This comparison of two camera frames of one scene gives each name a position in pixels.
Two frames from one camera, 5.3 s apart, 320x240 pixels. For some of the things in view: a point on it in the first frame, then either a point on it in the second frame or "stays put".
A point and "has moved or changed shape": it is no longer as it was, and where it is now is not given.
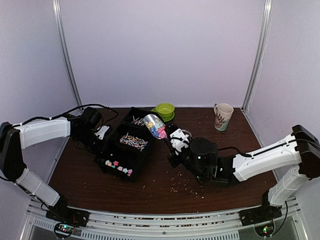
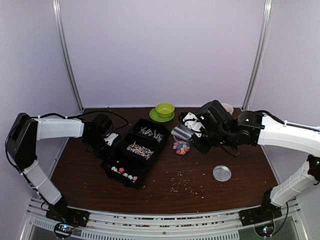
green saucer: x=164 y=118 stays put
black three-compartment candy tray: x=127 y=151 has moved or changed shape
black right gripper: x=171 y=157 -> x=196 y=132
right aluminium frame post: x=264 y=35 stays put
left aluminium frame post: x=56 y=5 stays put
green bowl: x=165 y=110 stays put
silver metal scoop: x=156 y=126 has moved or changed shape
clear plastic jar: x=186 y=132 has moved or changed shape
